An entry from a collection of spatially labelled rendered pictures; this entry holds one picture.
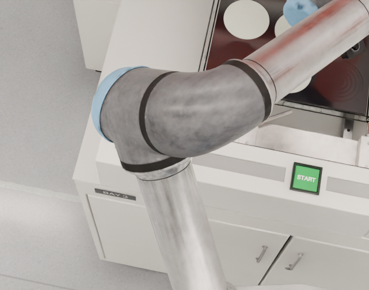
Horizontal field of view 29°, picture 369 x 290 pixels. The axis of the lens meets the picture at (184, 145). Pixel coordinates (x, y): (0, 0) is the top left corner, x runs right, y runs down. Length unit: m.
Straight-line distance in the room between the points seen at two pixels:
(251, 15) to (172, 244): 0.67
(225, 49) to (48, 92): 1.09
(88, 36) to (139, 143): 1.30
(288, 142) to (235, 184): 0.19
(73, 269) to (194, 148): 1.42
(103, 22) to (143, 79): 1.20
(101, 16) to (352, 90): 0.87
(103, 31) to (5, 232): 0.71
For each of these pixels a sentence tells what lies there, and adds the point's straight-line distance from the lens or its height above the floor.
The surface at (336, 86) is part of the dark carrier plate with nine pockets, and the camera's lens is 1.56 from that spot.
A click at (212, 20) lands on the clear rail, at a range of 1.59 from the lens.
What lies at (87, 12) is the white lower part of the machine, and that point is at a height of 0.44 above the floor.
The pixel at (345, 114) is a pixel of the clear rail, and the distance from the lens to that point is 1.53.
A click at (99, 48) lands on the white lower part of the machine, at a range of 2.32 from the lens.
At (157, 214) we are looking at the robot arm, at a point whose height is 1.22.
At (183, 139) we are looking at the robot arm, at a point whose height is 1.39.
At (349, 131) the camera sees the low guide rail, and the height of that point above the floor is 0.85.
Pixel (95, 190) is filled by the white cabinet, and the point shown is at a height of 0.78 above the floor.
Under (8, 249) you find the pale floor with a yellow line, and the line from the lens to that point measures 2.36.
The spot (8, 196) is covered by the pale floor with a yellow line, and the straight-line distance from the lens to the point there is 2.41.
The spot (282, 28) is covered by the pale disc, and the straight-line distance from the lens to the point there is 1.60.
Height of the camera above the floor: 2.25
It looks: 68 degrees down
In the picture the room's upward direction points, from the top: 5 degrees clockwise
